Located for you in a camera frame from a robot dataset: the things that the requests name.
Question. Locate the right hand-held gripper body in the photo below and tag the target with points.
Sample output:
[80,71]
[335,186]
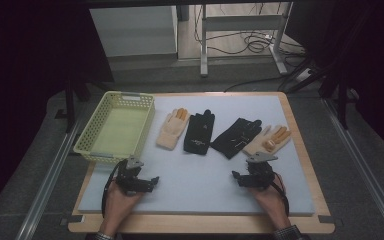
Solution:
[258,175]

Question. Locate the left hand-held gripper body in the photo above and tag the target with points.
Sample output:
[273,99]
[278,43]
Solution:
[130,178]

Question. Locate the beige glove three orange fingers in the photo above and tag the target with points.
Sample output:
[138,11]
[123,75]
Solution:
[263,140]

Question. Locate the black glove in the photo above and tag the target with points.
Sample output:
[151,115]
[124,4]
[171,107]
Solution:
[235,138]
[198,133]

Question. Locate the pale green plastic basket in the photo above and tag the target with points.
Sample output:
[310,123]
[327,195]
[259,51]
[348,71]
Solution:
[120,130]

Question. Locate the beige glove two orange fingers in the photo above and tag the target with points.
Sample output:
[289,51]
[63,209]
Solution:
[171,131]

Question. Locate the person's right hand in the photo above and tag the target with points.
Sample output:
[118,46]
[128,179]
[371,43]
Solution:
[271,201]

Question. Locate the person's left hand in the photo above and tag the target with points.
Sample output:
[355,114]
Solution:
[120,206]

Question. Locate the white foam mat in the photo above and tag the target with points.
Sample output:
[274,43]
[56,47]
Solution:
[193,180]

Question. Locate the black metal stand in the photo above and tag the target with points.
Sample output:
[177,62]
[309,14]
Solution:
[70,106]
[342,103]

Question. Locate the white power strip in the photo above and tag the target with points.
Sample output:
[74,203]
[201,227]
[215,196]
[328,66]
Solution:
[303,75]

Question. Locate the white cabinet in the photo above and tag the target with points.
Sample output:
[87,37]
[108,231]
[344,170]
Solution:
[136,31]

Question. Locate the dark curtain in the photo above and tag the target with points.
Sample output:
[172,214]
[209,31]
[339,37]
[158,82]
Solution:
[23,66]
[366,50]

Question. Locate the aluminium rail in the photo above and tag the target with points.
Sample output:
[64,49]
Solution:
[43,193]
[363,166]

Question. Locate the white metal table frame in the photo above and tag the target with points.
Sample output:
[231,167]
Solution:
[243,23]

